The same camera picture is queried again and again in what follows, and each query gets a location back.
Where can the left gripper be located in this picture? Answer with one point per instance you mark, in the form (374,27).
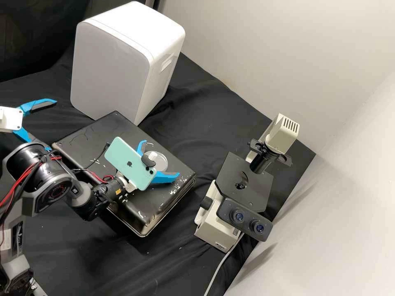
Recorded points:
(9,118)

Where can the cream microscope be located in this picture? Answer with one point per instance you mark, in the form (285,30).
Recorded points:
(228,197)

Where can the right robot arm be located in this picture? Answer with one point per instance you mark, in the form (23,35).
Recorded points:
(46,185)

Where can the petri dish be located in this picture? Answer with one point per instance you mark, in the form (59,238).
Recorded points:
(161,161)

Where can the black tray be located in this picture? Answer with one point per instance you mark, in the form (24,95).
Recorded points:
(89,141)

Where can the right wrist camera phone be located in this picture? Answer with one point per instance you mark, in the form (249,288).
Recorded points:
(126,162)

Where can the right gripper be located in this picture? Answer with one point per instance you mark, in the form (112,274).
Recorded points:
(129,186)

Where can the white box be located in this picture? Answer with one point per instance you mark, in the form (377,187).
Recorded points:
(123,61)

